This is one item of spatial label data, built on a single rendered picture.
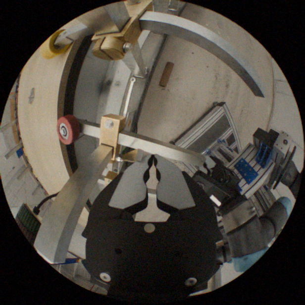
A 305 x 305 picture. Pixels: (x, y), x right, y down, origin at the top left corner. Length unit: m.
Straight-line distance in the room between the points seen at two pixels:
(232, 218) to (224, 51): 0.27
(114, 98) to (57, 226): 0.49
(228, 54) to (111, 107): 0.48
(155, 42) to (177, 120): 0.88
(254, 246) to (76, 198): 0.29
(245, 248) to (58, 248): 0.26
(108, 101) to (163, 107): 0.71
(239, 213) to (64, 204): 0.28
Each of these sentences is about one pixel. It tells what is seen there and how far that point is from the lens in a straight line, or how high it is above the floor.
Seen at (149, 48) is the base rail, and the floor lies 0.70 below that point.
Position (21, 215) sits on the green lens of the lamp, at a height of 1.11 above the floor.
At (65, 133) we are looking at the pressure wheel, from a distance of 0.29.
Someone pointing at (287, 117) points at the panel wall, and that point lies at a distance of 2.85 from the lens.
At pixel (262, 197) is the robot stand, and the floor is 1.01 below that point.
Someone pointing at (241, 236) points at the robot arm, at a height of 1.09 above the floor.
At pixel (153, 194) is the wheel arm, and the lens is 0.44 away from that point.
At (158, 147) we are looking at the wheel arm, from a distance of 0.23.
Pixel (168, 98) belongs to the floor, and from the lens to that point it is 1.08.
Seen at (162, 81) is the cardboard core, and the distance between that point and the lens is 1.02.
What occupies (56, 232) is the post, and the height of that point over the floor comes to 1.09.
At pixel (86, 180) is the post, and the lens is 0.17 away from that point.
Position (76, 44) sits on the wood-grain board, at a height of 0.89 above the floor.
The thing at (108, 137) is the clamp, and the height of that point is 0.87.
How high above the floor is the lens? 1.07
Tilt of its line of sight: 61 degrees down
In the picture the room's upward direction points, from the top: 177 degrees counter-clockwise
